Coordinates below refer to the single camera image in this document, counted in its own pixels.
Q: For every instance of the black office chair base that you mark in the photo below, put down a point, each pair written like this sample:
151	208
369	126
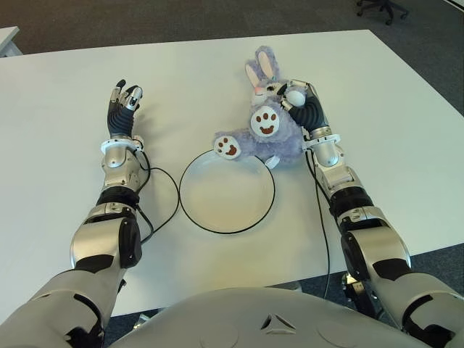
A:
384	9

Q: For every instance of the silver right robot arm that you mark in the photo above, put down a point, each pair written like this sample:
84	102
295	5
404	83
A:
377	239

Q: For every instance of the silver robot torso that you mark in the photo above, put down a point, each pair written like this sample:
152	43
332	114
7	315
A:
268	319

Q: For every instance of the grey side table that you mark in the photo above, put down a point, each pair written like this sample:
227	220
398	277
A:
9	40

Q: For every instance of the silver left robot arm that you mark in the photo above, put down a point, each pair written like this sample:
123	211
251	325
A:
98	232

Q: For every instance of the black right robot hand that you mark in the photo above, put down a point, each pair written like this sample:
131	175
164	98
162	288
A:
311	112

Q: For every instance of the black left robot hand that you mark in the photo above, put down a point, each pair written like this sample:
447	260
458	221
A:
121	119

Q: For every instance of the white plate black rim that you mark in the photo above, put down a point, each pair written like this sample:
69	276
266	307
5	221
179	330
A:
224	199

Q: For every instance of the purple plush bunny doll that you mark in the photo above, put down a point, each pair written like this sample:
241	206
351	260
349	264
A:
279	141

